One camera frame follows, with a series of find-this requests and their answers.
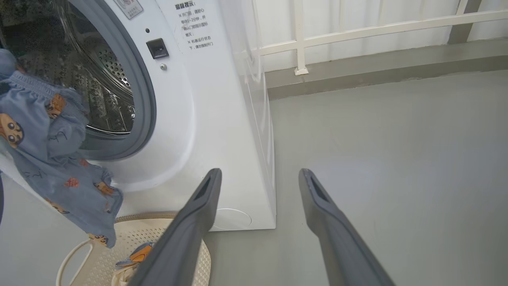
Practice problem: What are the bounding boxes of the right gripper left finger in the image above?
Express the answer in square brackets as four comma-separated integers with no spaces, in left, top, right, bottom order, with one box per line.
[128,168,223,286]

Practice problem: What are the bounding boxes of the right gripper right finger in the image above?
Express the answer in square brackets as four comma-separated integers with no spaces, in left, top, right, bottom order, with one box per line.
[298,168,395,286]

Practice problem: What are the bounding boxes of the blue garment with orange patches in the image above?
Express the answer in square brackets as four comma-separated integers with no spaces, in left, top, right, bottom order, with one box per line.
[115,242,154,271]

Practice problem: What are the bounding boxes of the blue bear-print trousers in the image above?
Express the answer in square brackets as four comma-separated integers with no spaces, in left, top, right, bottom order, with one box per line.
[0,48,123,249]

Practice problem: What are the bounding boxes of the cream perforated plastic laundry basket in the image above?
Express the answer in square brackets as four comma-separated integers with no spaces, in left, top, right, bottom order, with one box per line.
[56,211,212,286]

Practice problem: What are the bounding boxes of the white front-load washing machine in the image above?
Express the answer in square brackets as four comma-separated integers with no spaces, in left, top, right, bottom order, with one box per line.
[0,0,277,232]

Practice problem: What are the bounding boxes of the round white filter cover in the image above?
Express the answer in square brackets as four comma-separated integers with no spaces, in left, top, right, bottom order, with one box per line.
[212,208,252,231]

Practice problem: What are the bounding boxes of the white metal railing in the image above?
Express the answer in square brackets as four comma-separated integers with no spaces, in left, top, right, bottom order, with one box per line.
[254,0,508,76]

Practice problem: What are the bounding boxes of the printed warning text label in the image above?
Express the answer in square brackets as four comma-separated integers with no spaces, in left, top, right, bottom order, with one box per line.
[175,1,215,50]

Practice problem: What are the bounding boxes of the small grey instruction sticker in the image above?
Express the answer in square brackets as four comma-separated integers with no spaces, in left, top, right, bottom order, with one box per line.
[114,0,144,19]

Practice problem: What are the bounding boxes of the grey metal post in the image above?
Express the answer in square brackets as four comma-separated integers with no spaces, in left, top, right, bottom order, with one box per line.
[448,0,483,44]

